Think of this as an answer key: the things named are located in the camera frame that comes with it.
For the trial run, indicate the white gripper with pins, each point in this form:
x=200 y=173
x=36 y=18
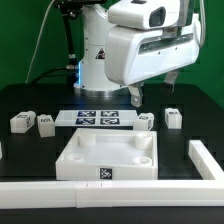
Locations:
x=133 y=55

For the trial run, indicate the white square tabletop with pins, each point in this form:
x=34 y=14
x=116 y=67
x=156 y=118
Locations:
x=106 y=154

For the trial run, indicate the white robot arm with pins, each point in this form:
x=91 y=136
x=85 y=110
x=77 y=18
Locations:
x=92 y=79

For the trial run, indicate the white L-shaped obstacle fence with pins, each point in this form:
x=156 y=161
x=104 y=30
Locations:
x=208 y=191

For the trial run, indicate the white part at left edge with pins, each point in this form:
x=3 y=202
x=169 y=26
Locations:
x=1 y=154

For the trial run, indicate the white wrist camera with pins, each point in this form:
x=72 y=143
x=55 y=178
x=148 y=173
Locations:
x=144 y=14

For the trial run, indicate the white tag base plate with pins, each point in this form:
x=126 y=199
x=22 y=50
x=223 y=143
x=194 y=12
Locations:
x=104 y=118

